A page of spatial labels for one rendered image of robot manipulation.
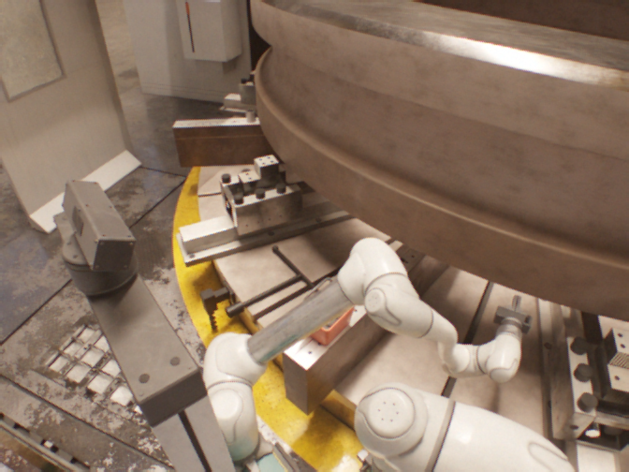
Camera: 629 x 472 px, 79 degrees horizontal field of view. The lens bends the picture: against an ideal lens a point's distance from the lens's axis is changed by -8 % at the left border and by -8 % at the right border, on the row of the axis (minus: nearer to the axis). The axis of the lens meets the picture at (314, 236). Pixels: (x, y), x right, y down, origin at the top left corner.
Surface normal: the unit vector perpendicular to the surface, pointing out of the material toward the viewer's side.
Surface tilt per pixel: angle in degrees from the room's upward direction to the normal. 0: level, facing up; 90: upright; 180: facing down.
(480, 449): 17
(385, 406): 24
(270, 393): 0
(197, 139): 90
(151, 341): 0
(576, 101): 90
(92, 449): 0
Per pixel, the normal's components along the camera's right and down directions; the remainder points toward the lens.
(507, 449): -0.04, -0.66
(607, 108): -0.47, 0.55
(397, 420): -0.36, -0.60
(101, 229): 0.37, -0.87
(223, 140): 0.06, 0.62
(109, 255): 0.62, 0.49
